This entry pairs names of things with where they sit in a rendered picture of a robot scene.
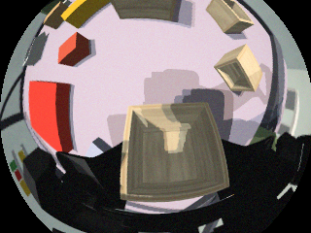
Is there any yellow rectangular block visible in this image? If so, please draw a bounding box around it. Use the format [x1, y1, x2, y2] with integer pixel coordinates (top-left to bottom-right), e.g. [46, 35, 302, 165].
[61, 0, 110, 28]

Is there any red flat rectangular block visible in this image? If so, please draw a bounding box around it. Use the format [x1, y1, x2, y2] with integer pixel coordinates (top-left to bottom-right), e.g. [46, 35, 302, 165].
[29, 81, 73, 152]

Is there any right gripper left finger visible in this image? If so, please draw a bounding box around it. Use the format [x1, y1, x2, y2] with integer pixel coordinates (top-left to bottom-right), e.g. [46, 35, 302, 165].
[55, 142, 126, 210]

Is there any orange block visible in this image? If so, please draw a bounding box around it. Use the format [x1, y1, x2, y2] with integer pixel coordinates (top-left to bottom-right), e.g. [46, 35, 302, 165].
[58, 32, 89, 66]

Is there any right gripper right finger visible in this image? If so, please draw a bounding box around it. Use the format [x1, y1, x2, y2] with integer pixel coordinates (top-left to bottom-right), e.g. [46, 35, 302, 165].
[217, 136, 274, 200]

